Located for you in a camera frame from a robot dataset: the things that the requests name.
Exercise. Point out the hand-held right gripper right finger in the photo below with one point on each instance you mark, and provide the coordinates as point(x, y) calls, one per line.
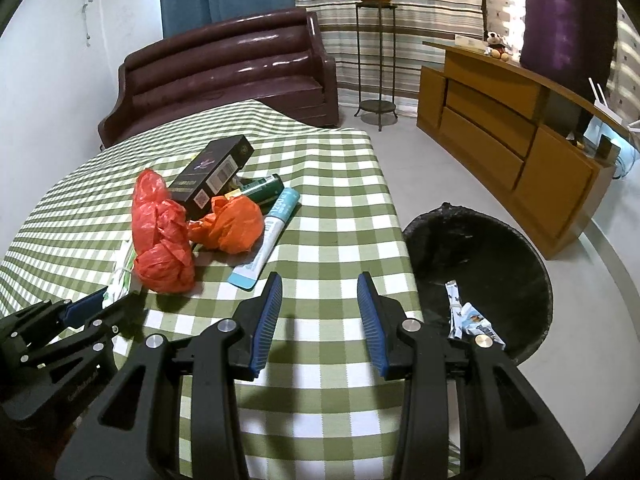
point(371, 320)

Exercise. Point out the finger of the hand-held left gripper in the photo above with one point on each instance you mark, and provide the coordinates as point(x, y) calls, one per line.
point(107, 325)
point(85, 305)

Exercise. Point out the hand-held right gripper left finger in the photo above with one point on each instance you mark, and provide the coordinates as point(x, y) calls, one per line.
point(267, 320)

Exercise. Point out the white and blue tube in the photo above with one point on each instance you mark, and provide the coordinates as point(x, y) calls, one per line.
point(272, 230)

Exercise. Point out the red plastic bag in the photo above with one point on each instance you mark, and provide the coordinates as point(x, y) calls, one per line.
point(160, 250)

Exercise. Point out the orange plastic bag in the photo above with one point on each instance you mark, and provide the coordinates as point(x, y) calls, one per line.
point(235, 225)

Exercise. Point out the black lined trash bin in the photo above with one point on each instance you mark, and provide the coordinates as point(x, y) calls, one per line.
point(480, 250)

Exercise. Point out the green bottle with black cap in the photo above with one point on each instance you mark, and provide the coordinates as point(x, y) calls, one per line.
point(265, 190)

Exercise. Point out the black cardboard box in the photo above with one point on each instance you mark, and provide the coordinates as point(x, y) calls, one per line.
point(215, 165)

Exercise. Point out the white and blue wrapper strip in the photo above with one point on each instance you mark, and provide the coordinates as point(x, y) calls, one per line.
point(453, 305)

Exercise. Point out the green checkered tablecloth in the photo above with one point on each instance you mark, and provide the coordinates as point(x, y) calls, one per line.
point(325, 240)

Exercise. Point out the crumpled printed snack wrapper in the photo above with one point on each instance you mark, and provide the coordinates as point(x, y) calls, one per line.
point(480, 322)

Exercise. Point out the black metal plant stand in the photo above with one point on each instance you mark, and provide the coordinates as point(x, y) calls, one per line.
point(377, 107)

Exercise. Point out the wooden cabinet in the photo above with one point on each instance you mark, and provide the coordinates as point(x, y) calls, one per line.
point(550, 190)

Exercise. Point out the dark brown leather sofa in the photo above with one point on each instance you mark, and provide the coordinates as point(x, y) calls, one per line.
point(225, 75)

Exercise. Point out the small brown box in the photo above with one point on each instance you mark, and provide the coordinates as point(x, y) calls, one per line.
point(606, 151)

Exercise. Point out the white tissue box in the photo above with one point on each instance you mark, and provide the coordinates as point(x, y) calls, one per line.
point(469, 42)

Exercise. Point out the cartoon mouse plush toy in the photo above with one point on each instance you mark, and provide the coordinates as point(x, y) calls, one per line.
point(496, 45)

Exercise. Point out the white router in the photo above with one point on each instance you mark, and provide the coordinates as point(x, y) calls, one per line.
point(607, 110)

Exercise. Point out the white patterned sheer curtain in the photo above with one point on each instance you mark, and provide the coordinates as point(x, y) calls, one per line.
point(502, 5)

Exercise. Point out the purple curtain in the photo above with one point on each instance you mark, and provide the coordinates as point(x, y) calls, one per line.
point(565, 15)

